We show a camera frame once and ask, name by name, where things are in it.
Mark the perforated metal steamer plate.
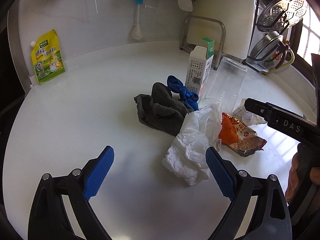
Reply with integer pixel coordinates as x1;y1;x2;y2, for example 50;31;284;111
257;0;309;33

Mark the white paper wrapper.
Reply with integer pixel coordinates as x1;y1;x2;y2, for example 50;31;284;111
232;98;268;126

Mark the yellow seasoning pouch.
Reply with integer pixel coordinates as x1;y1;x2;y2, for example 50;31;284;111
30;29;66;85

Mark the person's right hand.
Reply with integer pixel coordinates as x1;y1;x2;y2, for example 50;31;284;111
285;152;300;203

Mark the yellow gas hose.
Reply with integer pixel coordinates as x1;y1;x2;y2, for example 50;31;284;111
282;52;296;70

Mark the white tissue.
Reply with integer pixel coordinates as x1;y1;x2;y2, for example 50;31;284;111
162;102;223;187

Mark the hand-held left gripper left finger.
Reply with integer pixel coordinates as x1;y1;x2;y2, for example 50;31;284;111
27;145;115;240

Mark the white green drink carton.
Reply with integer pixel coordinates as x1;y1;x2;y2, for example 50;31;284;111
185;37;215;101

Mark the black dish rack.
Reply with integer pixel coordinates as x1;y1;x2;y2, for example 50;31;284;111
246;0;312;74

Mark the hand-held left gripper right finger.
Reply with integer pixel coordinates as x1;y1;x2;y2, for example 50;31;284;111
205;146;293;240

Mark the clear plastic cup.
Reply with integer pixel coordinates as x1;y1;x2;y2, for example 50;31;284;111
199;56;248;108

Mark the metal board holder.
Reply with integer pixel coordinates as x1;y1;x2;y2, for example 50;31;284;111
179;15;226;69

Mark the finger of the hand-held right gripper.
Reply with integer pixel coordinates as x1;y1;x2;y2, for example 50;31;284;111
244;98;320;147

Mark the blue white bottle brush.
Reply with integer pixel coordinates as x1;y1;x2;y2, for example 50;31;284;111
129;0;144;40

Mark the white cutting board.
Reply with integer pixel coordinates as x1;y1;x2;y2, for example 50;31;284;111
192;0;258;61

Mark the metal pot lid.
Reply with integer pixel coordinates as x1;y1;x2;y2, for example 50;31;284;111
250;31;285;65

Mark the orange snack wrapper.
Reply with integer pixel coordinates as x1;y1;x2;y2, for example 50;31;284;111
218;112;267;157

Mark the dark grey cloth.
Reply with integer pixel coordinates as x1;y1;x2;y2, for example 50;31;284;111
134;82;193;137

